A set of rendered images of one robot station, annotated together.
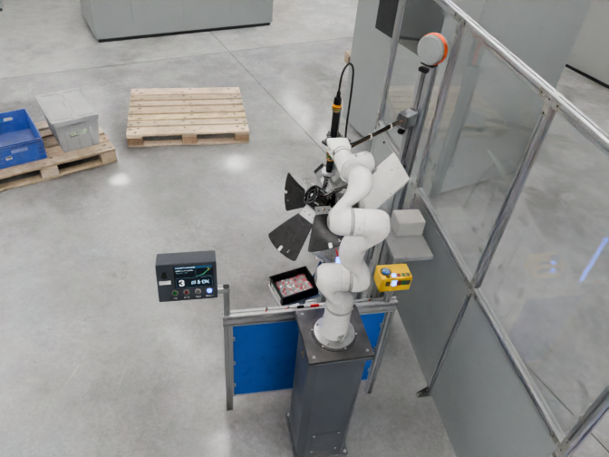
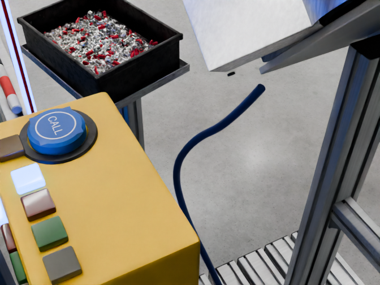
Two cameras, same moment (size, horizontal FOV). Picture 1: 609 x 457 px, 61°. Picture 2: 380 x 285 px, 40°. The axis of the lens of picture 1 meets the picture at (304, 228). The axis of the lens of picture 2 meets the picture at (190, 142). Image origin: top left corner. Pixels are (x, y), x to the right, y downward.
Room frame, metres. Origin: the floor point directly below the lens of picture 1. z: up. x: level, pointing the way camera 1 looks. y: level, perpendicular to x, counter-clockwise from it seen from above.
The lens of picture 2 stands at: (1.86, -0.70, 1.33)
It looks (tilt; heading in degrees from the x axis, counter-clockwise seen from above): 45 degrees down; 76
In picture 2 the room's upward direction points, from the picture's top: 1 degrees clockwise
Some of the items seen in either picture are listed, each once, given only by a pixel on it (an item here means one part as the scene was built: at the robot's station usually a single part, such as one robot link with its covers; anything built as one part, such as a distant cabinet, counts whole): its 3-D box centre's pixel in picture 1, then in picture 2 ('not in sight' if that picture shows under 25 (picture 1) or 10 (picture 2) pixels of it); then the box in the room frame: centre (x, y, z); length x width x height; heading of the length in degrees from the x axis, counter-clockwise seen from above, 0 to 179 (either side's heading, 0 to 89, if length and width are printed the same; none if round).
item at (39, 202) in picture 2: not in sight; (38, 204); (1.82, -0.48, 1.08); 0.02 x 0.02 x 0.01; 14
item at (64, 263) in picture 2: not in sight; (61, 264); (1.83, -0.53, 1.08); 0.02 x 0.02 x 0.01; 14
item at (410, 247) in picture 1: (403, 238); not in sight; (2.37, -0.60, 0.85); 0.36 x 0.24 x 0.03; 14
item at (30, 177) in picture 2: not in sight; (27, 178); (1.81, -0.46, 1.08); 0.02 x 0.02 x 0.01; 14
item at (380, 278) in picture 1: (392, 278); (88, 224); (1.84, -0.46, 1.02); 0.16 x 0.10 x 0.11; 104
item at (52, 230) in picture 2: not in sight; (49, 233); (1.82, -0.51, 1.08); 0.02 x 0.02 x 0.01; 14
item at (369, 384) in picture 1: (378, 353); not in sight; (1.85, -0.50, 0.39); 0.04 x 0.04 x 0.78; 14
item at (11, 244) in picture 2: not in sight; (13, 249); (1.80, -0.49, 1.04); 0.02 x 0.01 x 0.03; 104
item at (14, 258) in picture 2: not in sight; (22, 278); (1.80, -0.51, 1.04); 0.02 x 0.01 x 0.03; 104
